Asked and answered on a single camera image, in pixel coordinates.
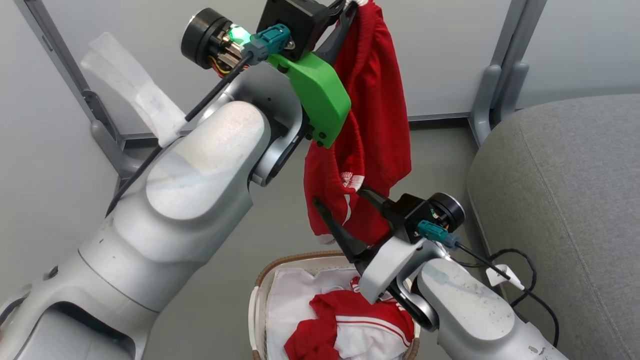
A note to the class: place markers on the small white tape tab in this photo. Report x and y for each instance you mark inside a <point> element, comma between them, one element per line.
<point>497,275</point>

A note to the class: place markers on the white basket liner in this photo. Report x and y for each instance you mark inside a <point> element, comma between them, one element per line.
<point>295,295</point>

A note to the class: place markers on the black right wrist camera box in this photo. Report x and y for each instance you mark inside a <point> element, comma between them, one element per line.
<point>415,212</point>

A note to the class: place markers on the white garment with red stripes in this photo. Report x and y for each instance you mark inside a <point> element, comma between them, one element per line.
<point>367,340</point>

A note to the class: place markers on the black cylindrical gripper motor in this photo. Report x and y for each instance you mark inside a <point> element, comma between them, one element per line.
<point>450,210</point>
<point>200,37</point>

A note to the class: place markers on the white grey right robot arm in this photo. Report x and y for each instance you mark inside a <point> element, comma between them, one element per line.
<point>470,310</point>

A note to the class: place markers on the grey partition post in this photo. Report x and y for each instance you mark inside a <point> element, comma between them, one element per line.
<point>512,30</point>
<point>60,50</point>

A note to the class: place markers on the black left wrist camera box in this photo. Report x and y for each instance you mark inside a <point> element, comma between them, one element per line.
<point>292,20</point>

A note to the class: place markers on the red shorts with white trim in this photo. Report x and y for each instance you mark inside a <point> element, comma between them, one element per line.
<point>372,110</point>

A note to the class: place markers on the translucent white tape strip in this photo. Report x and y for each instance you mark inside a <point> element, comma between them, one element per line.
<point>135,90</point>

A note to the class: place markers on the teal right camera connector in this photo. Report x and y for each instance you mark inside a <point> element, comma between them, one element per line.
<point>435,232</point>

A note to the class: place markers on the grey fabric sofa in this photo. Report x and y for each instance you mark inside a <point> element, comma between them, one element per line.
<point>565,210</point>

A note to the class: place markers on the cream laundry basket brown rim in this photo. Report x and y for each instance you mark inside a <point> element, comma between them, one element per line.
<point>260,300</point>

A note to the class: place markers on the black cylindrical right gripper motor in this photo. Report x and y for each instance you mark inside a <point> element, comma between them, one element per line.
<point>450,210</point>

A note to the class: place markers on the black cylindrical left gripper motor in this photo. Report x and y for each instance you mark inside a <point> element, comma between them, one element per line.
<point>200,37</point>

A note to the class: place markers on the grey partition base rail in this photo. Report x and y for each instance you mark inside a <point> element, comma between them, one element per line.
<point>440,119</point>

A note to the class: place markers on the teal left camera connector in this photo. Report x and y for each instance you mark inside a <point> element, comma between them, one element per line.
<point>272,40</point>

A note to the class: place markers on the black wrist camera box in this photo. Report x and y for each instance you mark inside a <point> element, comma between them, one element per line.
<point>292,20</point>
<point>415,212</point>

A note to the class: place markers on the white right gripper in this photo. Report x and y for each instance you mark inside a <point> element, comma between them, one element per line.
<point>387,270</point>

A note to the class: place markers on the red garment with white print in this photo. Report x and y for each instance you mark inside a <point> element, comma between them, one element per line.
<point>320,335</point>

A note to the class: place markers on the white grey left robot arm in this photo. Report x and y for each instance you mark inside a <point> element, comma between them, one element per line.
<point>165,210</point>

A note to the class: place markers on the teal camera connector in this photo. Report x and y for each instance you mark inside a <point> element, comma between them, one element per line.
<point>272,40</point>
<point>435,232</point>

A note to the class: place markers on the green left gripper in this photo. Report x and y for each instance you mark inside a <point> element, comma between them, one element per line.
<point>320,95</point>

